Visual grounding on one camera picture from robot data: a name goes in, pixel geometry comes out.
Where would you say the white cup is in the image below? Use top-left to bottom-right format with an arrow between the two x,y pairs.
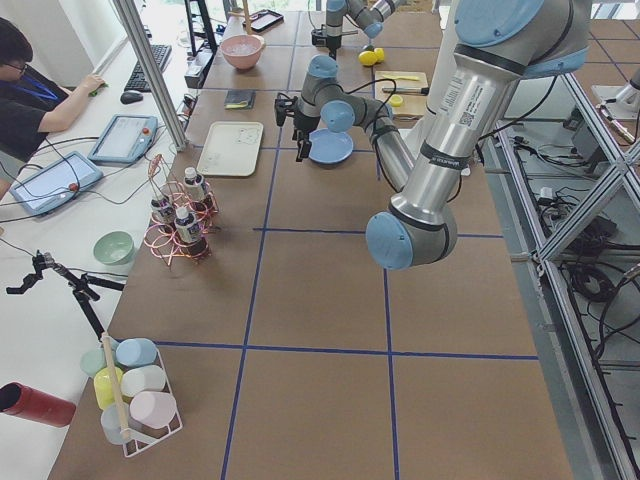
121,365 -> 167,398

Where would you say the white wire cup rack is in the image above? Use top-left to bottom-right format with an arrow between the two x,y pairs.
93,333 -> 183,458

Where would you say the aluminium frame post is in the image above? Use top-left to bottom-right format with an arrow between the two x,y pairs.
113,0 -> 187,152

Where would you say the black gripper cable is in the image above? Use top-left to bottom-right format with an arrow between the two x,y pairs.
344,77 -> 396,141

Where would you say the cream bear tray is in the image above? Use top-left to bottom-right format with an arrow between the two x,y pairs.
196,121 -> 264,177

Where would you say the copper wire bottle rack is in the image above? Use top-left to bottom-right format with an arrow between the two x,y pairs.
143,154 -> 219,266

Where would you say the yellow plastic knife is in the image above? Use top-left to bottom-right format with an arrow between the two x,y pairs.
381,74 -> 421,82

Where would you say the tea bottle white cap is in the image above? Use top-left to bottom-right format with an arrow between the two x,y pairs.
175,206 -> 209,258

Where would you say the seated person black shirt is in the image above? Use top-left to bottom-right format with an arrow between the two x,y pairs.
1,18 -> 105,162

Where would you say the black keyboard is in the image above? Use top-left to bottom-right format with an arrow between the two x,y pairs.
123,43 -> 174,94

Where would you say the wooden cutting board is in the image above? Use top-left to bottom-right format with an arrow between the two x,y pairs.
374,71 -> 429,119

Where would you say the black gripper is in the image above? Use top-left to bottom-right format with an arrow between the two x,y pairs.
311,27 -> 343,49
274,92 -> 314,162

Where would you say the black computer mouse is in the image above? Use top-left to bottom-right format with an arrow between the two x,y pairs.
120,90 -> 144,105

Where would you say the steel muddler rod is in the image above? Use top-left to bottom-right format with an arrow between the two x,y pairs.
381,87 -> 429,96

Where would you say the blue cup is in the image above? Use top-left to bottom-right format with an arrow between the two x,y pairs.
116,338 -> 158,367

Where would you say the blue teach pendant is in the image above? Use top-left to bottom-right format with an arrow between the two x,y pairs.
9,151 -> 103,216
88,114 -> 159,164

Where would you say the lemon half slice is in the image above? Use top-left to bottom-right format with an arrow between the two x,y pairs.
389,94 -> 404,107

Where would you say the black tripod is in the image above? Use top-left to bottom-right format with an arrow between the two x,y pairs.
5,252 -> 126,346

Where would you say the yellow cup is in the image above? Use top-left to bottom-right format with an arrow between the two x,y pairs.
93,367 -> 115,410

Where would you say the pink bowl with ice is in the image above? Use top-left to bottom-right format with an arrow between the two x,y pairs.
220,35 -> 266,70

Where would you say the blue round plate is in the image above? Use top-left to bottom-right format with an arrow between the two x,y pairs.
309,129 -> 354,165

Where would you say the red cylinder bottle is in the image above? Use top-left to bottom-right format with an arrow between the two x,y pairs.
1,382 -> 76,427

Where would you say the pink cup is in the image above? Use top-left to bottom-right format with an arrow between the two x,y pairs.
129,391 -> 177,429

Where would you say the green small bowl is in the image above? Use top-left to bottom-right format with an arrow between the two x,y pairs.
93,231 -> 135,266

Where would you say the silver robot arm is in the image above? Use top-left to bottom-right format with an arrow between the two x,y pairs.
274,1 -> 592,270
311,0 -> 406,55

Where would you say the yellow lemon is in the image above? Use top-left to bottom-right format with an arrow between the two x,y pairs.
373,47 -> 386,63
358,50 -> 379,67

